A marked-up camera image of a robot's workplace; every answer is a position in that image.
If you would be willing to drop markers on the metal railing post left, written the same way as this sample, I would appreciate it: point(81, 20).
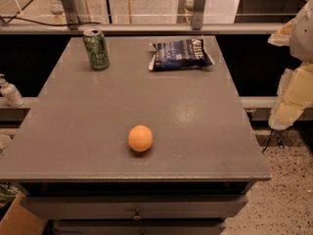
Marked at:
point(71, 14)

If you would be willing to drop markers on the metal railing post right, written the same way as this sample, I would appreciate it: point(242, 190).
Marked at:
point(197, 17)

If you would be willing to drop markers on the metal railing post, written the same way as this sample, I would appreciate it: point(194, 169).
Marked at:
point(197, 17)
point(71, 14)

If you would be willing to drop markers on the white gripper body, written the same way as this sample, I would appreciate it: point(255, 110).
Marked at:
point(303, 36)

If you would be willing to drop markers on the green soda can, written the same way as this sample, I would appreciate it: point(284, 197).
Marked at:
point(96, 49)

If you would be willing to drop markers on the drawer pull knob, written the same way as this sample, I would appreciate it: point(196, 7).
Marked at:
point(136, 216)

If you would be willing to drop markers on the white spray bottle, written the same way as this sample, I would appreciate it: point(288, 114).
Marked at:
point(10, 92)

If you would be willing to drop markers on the orange fruit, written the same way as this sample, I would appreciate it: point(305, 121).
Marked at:
point(140, 138)

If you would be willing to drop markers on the blue chip bag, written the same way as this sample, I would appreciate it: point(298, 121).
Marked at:
point(177, 55)

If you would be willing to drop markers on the grey drawer cabinet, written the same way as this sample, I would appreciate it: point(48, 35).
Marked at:
point(129, 151)

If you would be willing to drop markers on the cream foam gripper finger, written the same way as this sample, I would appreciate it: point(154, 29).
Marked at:
point(282, 37)
point(294, 95)

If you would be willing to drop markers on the cardboard box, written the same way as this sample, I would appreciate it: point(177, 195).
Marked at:
point(20, 221)

